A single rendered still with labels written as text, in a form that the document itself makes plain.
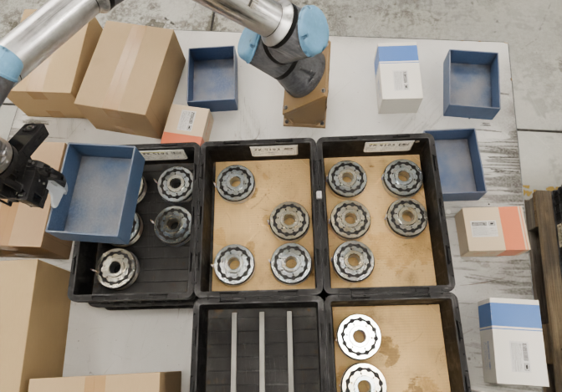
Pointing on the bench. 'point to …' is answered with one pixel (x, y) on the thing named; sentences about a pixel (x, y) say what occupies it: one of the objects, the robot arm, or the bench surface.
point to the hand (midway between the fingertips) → (61, 188)
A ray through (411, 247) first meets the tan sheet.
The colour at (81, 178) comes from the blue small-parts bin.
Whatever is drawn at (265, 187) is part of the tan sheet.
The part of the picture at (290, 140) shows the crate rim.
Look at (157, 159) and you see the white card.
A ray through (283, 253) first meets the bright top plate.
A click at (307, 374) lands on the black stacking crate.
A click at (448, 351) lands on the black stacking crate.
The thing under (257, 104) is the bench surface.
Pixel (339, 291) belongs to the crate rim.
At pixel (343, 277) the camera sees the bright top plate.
